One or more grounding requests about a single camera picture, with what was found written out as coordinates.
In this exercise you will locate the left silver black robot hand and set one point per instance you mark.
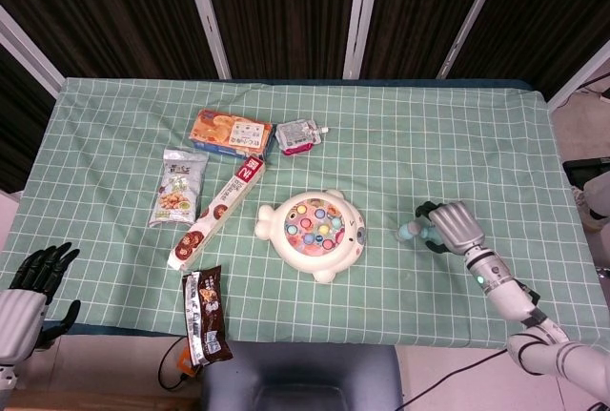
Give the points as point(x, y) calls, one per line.
point(19, 320)

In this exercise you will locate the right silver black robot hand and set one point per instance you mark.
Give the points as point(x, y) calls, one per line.
point(457, 227)

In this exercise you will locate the light blue toy hammer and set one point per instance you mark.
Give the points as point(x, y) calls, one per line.
point(407, 232)

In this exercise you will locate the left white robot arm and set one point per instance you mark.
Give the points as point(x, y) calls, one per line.
point(6, 375)

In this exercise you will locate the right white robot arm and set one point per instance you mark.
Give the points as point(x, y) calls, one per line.
point(510, 296)

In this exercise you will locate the white fish-shaped toy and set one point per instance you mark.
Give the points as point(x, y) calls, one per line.
point(295, 258)

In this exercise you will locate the green checked tablecloth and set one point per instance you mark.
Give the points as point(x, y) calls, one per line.
point(453, 153)

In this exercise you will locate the black equipment case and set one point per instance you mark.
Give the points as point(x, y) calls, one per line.
point(588, 170)

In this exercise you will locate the orange tag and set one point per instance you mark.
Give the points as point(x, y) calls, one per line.
point(187, 362)

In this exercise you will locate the silver pink spout pouch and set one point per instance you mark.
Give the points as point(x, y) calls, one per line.
point(298, 137)

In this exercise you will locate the dark brown snack bag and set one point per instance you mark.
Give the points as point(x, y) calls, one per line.
point(205, 315)

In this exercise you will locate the green white nut bag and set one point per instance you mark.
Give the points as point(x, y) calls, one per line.
point(178, 187)

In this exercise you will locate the long white cookie box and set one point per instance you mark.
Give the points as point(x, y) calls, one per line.
point(219, 211)

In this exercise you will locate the orange blue biscuit box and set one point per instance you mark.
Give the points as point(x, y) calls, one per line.
point(229, 134)

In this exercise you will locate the dark ribbed partition screen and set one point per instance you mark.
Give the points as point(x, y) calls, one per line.
point(119, 10)

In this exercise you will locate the white screen frame post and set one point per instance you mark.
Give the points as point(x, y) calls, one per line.
point(579, 79)
point(362, 15)
point(207, 20)
point(472, 15)
point(28, 48)

